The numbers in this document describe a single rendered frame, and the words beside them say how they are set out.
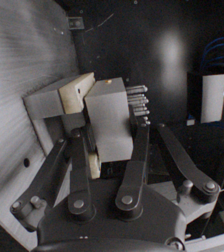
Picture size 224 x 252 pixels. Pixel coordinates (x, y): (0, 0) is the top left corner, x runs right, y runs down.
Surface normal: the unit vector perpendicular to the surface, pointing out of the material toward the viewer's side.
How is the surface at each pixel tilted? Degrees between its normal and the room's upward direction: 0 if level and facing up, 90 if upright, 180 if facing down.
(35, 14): 0
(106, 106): 90
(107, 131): 90
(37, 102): 90
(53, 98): 90
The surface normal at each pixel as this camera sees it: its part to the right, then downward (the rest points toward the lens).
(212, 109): -0.01, 0.43
